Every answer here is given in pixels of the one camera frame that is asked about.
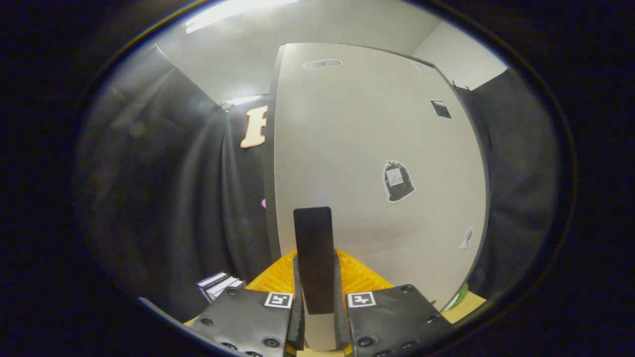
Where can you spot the grey shoe cabinet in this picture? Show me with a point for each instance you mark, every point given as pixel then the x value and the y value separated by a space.
pixel 269 173

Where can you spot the ceiling light panel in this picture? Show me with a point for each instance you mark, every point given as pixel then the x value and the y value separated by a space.
pixel 245 100

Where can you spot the blue cover book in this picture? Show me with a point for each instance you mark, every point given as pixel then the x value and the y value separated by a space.
pixel 211 281

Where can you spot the green white object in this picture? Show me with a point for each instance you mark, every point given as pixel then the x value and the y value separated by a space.
pixel 462 293

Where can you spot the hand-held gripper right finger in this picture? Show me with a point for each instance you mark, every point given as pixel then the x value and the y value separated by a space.
pixel 340 322

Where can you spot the white shoe cabinet door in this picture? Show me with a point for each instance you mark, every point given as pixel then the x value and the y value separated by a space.
pixel 357 148

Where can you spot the black backdrop cloth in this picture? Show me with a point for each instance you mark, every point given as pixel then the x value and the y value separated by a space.
pixel 163 188

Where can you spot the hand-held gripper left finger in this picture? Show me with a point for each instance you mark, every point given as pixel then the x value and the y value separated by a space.
pixel 297 327

